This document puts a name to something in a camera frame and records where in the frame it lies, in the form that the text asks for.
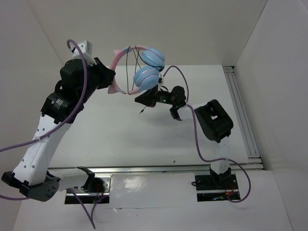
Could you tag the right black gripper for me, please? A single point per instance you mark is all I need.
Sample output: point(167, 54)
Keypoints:
point(148, 98)

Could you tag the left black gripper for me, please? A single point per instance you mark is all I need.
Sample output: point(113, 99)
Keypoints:
point(106, 74)

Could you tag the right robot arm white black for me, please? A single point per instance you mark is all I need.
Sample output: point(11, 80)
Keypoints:
point(214, 121)

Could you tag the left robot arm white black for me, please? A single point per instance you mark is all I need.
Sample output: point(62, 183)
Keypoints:
point(78, 82)

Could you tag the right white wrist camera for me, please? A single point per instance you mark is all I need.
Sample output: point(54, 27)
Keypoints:
point(160, 81)

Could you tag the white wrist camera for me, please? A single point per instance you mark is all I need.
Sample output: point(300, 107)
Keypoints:
point(86, 48)
point(160, 81)

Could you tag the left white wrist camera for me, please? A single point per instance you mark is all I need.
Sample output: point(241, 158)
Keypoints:
point(86, 48)

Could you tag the aluminium front rail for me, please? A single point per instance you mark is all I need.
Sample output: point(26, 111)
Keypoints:
point(163, 169)

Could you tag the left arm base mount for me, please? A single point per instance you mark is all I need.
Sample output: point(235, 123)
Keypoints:
point(99, 189)

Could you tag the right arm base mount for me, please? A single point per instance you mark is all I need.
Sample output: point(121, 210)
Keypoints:
point(206, 190)

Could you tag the aluminium side rail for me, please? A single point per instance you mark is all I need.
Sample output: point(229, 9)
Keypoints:
point(244, 124)

